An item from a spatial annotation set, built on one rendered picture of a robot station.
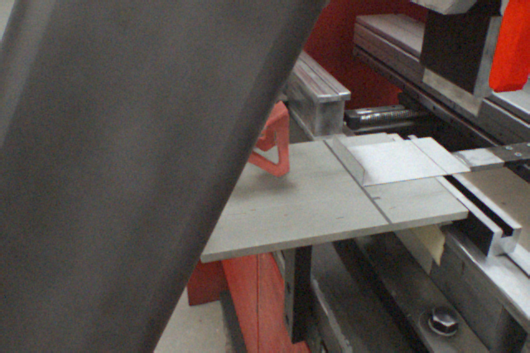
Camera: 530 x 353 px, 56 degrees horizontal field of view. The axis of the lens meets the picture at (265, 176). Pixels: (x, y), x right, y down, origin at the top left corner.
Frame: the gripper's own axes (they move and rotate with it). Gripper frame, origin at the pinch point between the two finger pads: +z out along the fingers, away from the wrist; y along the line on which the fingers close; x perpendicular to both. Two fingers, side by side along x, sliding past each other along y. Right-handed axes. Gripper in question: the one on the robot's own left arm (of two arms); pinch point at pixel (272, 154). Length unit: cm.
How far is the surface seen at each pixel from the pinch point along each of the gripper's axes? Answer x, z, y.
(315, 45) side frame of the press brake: -23, 30, 84
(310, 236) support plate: 0.7, 2.9, -10.4
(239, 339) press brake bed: 42, 90, 60
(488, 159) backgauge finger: -20.3, 14.1, -2.5
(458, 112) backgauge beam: -31, 30, 27
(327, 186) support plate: -3.1, 5.2, -2.7
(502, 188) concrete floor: -80, 164, 122
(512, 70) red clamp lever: -16.7, -7.1, -17.5
